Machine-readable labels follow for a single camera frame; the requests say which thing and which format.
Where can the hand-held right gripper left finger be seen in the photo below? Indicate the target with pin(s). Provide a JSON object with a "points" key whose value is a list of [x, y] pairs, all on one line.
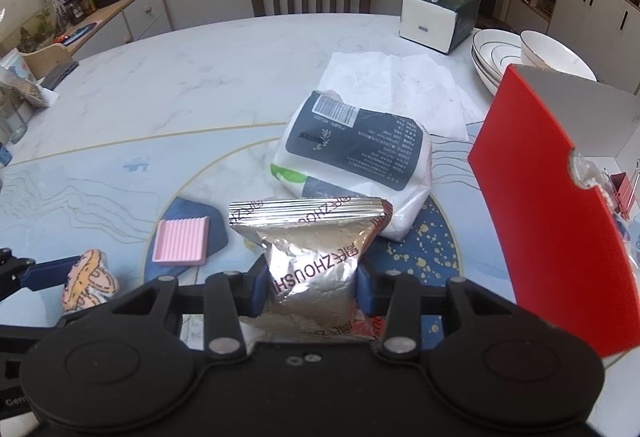
{"points": [[257, 292]]}

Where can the white sideboard wooden top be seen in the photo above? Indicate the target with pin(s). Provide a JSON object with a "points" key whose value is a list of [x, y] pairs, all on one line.
{"points": [[145, 17]]}

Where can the white ceramic bowl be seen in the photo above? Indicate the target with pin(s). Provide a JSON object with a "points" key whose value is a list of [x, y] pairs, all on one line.
{"points": [[550, 52]]}

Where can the black rectangular object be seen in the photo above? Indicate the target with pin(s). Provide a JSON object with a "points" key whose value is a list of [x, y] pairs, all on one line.
{"points": [[60, 73]]}

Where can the blue patterned tray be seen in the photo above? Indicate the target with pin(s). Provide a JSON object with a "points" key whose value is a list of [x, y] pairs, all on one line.
{"points": [[82, 29]]}

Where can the cartoon print snack packet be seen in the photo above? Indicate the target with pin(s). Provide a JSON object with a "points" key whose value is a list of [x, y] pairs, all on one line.
{"points": [[90, 282]]}

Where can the curved glass terrarium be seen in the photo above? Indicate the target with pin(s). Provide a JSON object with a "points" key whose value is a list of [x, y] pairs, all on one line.
{"points": [[30, 29]]}

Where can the green white tissue box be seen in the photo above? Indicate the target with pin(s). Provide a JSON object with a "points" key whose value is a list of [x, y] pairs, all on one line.
{"points": [[425, 22]]}

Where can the red cardboard box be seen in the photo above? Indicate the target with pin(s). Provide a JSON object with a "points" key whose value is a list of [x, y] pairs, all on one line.
{"points": [[540, 217]]}

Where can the dark glass jar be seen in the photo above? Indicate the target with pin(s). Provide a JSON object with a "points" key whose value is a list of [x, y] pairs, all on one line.
{"points": [[82, 9]]}

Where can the open white snack bag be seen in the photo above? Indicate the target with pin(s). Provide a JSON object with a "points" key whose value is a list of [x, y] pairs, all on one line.
{"points": [[25, 89]]}

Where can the clear glass cup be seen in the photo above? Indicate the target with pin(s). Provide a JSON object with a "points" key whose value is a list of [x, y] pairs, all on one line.
{"points": [[12, 122]]}

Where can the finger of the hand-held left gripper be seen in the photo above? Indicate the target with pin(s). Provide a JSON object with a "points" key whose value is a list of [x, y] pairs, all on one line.
{"points": [[47, 273]]}

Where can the silver foil snack packet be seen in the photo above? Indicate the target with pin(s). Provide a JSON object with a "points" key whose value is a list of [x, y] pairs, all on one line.
{"points": [[310, 267]]}

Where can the white tissue pack dark label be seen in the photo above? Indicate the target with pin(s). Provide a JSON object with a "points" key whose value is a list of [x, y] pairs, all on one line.
{"points": [[360, 142]]}

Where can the white lower cabinet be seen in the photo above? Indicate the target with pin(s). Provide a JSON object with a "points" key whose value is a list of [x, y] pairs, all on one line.
{"points": [[595, 12]]}

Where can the anime picture card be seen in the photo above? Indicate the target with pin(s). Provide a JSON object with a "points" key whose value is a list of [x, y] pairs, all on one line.
{"points": [[57, 4]]}

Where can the pink ribbed soap dish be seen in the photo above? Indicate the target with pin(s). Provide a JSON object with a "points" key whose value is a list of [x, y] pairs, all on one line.
{"points": [[180, 239]]}

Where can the white plate dark rim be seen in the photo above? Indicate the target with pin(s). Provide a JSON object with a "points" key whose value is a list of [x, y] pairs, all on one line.
{"points": [[487, 79], [492, 47]]}

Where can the wooden tabletop holder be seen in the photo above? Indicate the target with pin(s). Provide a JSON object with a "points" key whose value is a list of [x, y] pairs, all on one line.
{"points": [[45, 59]]}

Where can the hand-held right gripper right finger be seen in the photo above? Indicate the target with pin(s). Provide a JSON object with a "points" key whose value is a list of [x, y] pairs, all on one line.
{"points": [[364, 292]]}

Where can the white paper napkin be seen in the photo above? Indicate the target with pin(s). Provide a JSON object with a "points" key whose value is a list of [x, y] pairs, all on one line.
{"points": [[390, 82]]}

